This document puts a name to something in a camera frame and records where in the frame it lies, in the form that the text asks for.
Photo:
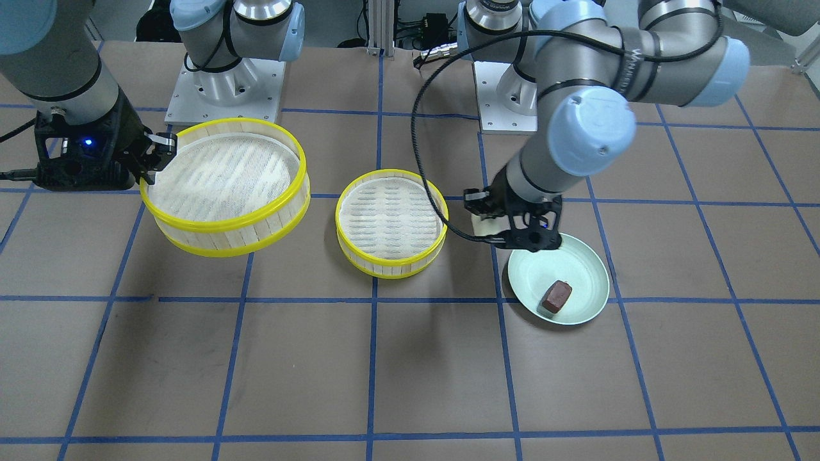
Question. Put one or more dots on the aluminium frame post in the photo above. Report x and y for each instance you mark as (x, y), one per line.
(381, 30)

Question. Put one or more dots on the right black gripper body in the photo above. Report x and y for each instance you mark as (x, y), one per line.
(130, 132)

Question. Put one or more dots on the brown bun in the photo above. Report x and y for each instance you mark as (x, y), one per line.
(556, 296)

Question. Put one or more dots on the yellow bamboo steamer layer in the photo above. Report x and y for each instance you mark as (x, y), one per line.
(236, 185)
(388, 225)

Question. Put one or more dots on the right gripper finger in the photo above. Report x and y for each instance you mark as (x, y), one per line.
(164, 144)
(150, 164)

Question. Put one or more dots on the black power adapter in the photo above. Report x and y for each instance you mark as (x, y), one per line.
(434, 24)

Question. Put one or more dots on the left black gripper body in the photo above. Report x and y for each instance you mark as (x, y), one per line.
(499, 198)

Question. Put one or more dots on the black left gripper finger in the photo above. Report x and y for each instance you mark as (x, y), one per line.
(478, 202)

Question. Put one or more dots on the white bun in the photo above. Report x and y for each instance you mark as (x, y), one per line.
(486, 227)

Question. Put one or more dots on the light green plate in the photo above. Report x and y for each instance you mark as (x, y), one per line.
(573, 264)

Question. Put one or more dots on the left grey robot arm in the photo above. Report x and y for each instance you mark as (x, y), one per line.
(678, 55)

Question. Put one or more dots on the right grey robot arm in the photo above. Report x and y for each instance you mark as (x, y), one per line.
(47, 56)

